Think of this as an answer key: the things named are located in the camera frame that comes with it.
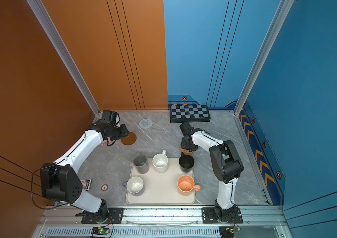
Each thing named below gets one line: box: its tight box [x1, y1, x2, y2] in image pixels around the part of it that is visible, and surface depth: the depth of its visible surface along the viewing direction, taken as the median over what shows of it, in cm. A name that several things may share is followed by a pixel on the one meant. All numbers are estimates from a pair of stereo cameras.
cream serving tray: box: [125, 157, 196, 205], surface depth 83 cm
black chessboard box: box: [169, 104, 211, 124], surface depth 118 cm
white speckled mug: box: [152, 150, 169, 174], surface depth 87 cm
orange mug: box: [176, 174, 201, 196], surface depth 82 cm
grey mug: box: [132, 153, 150, 175], surface depth 84 cm
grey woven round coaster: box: [138, 118, 154, 129], surface depth 114 cm
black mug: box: [178, 151, 195, 173], surface depth 87 cm
